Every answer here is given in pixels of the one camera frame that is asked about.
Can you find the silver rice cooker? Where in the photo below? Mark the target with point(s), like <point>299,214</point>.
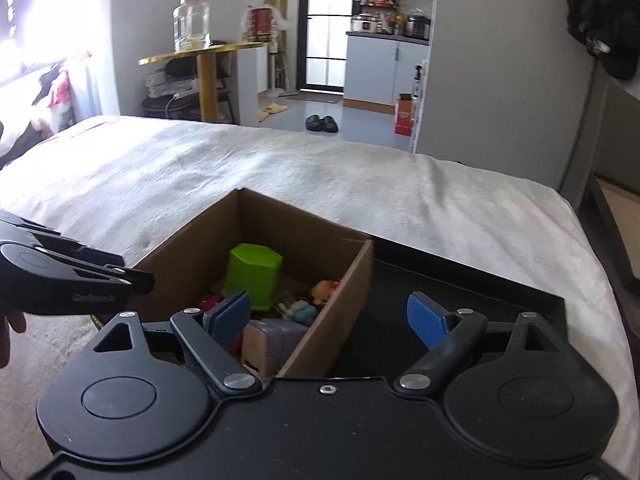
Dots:
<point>363,25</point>

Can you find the white charger plug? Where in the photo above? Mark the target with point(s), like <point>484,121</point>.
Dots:
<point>270,345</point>

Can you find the black hanging jacket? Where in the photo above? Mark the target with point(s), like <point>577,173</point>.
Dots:
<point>605,10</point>

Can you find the black tray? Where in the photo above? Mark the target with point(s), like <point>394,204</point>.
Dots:
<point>390,280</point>

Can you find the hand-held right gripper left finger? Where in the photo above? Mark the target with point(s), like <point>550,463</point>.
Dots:
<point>232,312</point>

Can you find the clear glass jar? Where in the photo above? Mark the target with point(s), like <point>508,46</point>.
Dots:
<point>191,25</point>

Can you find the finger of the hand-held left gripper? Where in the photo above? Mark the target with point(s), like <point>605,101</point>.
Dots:
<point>27,231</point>
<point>137,282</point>

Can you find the green hexagonal cup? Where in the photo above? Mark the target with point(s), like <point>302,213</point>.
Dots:
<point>252,275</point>

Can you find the spray bottle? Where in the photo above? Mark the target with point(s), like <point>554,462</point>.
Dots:
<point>417,82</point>

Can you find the small teal figurine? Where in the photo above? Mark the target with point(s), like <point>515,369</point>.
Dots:
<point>300,312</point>

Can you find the white fan stand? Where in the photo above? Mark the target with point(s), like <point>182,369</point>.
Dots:
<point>280,77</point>

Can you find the beige slipper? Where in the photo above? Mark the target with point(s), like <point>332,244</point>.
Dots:
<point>276,108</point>
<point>265,114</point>

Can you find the brown-haired figurine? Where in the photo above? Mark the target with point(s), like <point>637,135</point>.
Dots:
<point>325,291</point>

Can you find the black framed glass door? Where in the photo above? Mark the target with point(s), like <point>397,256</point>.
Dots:
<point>325,35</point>

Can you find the gold round table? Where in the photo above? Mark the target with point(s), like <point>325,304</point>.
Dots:
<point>206,80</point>

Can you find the red and white clothes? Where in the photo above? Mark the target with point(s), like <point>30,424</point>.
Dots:
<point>60,95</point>

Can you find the person's left hand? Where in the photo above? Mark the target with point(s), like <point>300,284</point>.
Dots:
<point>7,340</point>

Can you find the white kitchen cabinet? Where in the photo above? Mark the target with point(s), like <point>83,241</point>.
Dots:
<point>380,70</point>

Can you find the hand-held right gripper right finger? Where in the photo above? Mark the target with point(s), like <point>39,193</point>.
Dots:
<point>425,320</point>

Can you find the black slipper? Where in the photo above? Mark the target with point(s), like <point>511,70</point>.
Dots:
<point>330,124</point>
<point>313,123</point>

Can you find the orange carton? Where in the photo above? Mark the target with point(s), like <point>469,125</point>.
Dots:
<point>404,115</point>

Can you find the brown cardboard box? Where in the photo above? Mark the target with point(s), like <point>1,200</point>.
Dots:
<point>330,320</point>

